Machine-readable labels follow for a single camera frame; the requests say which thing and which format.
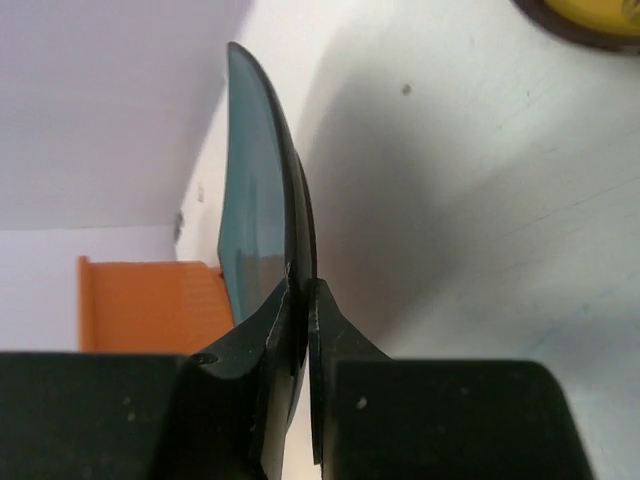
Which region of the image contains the orange plastic bin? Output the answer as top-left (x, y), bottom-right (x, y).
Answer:
top-left (77, 256), bottom-right (234, 354)

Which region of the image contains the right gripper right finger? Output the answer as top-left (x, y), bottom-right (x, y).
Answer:
top-left (309, 280), bottom-right (593, 479)

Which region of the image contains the teal square plate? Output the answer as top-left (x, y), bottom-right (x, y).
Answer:
top-left (217, 41), bottom-right (320, 446)

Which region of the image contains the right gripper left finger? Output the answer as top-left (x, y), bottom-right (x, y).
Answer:
top-left (1, 284), bottom-right (295, 479)

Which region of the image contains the yellow patterned round plate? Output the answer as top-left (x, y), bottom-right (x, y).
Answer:
top-left (514, 0), bottom-right (639, 55)

